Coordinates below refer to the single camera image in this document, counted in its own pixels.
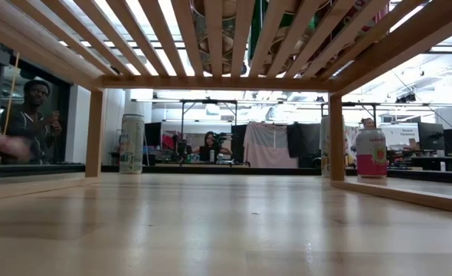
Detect white and pink can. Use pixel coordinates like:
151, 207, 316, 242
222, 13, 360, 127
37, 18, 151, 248
355, 127, 388, 179

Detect red soda can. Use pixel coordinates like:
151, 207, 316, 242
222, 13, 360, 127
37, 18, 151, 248
340, 0, 390, 31

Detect wooden slatted shelf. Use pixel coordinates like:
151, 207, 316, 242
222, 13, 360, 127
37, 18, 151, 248
0, 0, 452, 216

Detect person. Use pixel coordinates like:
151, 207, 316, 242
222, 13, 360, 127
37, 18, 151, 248
0, 32, 31, 162
358, 117, 376, 131
2, 78, 63, 166
193, 130, 233, 162

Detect pale pink cloth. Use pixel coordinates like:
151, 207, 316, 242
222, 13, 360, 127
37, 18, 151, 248
243, 121, 300, 169

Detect black background robot arms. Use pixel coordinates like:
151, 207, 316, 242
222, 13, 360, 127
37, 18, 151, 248
172, 132, 234, 164

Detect red board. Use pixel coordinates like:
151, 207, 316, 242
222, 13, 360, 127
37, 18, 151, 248
161, 130, 175, 150

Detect black cloth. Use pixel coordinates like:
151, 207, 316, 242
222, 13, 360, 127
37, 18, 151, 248
286, 122, 323, 169

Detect black ceiling spotlights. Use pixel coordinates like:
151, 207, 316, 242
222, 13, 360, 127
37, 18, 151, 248
394, 91, 418, 104

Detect dark desk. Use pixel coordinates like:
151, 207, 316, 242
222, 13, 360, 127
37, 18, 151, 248
386, 153, 452, 173

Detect black metal frame stand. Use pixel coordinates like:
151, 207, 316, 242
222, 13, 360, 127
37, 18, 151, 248
320, 101, 378, 127
179, 98, 239, 166

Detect yellow cord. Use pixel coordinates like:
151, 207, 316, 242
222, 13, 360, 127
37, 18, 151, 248
0, 52, 21, 136

